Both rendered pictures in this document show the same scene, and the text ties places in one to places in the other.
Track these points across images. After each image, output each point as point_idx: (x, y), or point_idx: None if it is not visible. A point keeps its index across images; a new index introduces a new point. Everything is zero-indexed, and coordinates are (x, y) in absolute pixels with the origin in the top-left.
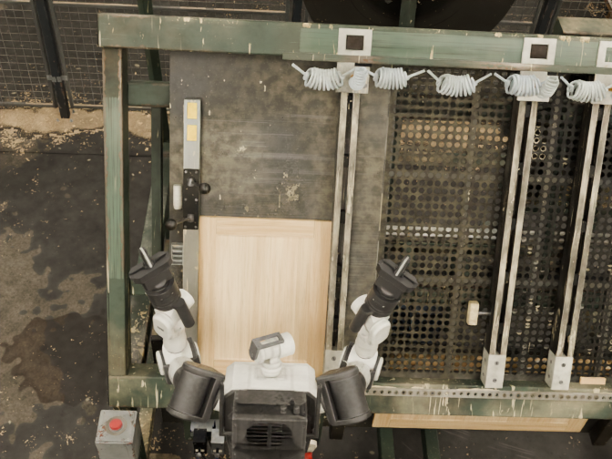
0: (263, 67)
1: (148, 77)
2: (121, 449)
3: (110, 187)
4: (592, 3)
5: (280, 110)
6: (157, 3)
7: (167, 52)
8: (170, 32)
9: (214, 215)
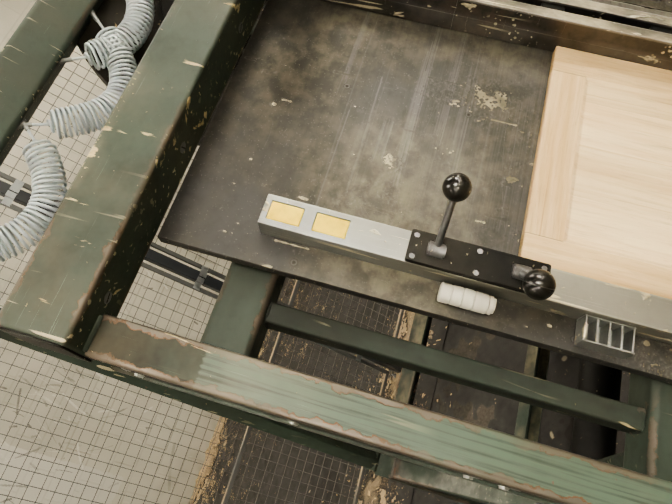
0: (250, 94)
1: (273, 434)
2: None
3: (415, 440)
4: None
5: (333, 86)
6: (258, 502)
7: (302, 497)
8: (103, 186)
9: (518, 241)
